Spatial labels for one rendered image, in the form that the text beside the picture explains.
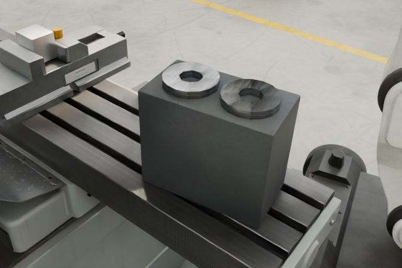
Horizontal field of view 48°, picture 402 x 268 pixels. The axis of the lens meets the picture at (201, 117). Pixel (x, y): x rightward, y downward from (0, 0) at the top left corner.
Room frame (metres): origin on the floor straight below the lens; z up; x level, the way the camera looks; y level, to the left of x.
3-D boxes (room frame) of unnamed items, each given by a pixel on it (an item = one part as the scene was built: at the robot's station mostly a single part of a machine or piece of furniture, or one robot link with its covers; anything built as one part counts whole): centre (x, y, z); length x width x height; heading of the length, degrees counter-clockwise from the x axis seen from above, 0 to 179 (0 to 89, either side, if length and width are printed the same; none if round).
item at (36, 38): (0.87, 0.36, 1.05); 0.06 x 0.05 x 0.06; 53
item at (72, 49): (0.91, 0.32, 1.03); 0.12 x 0.06 x 0.04; 53
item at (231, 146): (0.58, -0.03, 1.04); 0.22 x 0.12 x 0.20; 64
